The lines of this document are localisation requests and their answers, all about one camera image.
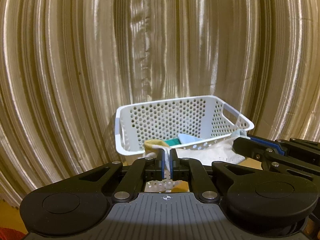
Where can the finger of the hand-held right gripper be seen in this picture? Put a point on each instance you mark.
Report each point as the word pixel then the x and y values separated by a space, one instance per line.
pixel 246 148
pixel 265 142

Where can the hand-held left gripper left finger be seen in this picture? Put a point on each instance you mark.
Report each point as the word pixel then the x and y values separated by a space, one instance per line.
pixel 162 165

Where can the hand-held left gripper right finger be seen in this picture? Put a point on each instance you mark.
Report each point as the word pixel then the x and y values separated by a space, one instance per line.
pixel 173 165

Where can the white and teal carton box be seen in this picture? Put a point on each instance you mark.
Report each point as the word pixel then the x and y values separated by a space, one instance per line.
pixel 173 142

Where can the white fringed towel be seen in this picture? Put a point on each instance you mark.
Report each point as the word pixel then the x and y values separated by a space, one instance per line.
pixel 200 155

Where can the light blue tissue packet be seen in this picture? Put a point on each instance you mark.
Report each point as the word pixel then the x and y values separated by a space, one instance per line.
pixel 188 138

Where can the white perforated plastic basket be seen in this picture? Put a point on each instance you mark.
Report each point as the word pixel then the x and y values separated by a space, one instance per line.
pixel 175 120

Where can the beige pleated curtain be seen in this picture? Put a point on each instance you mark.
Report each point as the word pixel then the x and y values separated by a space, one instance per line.
pixel 75 67

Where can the red cloth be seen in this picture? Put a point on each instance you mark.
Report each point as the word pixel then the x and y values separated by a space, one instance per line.
pixel 10 233

